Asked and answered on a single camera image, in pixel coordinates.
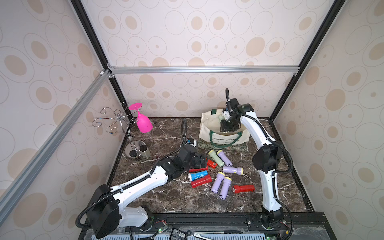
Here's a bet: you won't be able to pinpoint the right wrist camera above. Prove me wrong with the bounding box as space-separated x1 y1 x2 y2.
222 109 231 121

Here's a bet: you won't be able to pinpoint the red flashlight below blue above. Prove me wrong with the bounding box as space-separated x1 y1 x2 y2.
191 175 212 188

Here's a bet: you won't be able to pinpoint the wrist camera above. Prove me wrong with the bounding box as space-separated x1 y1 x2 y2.
185 138 198 147
222 109 231 121

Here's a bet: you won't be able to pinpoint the horizontal aluminium back bar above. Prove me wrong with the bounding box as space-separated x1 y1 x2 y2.
109 65 300 75

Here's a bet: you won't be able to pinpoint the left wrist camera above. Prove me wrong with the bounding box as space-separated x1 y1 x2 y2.
185 138 198 147

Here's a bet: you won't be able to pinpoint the purple flashlight yellow head sideways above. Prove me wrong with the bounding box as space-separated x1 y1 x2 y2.
223 166 244 176

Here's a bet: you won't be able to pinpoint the aluminium left side bar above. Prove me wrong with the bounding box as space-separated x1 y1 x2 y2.
1 69 112 224

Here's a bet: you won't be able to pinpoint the purple flashlight lower right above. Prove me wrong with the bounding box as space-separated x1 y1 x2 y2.
219 177 232 200

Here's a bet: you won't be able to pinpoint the cream green tote bag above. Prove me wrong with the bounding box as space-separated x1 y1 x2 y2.
199 109 250 151

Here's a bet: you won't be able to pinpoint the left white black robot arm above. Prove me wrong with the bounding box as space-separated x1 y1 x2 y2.
75 144 208 239

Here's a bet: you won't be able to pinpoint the purple flashlight lower left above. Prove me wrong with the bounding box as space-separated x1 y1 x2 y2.
211 172 225 194

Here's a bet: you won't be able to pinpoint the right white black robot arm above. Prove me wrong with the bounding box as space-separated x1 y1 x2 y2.
221 98 293 230

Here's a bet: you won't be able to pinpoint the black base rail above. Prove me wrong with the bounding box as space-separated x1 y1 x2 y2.
131 212 336 240

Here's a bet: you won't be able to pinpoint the red flashlight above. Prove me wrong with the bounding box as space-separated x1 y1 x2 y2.
207 160 218 169
189 167 208 173
233 185 255 194
191 175 212 188

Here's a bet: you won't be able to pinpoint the silver wire glass rack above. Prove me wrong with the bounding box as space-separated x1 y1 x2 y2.
91 102 148 160

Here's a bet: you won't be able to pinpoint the purple flashlight upper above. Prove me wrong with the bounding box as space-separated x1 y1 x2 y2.
217 150 233 167

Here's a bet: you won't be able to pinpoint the pink plastic wine glass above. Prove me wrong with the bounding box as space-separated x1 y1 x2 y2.
129 103 153 133

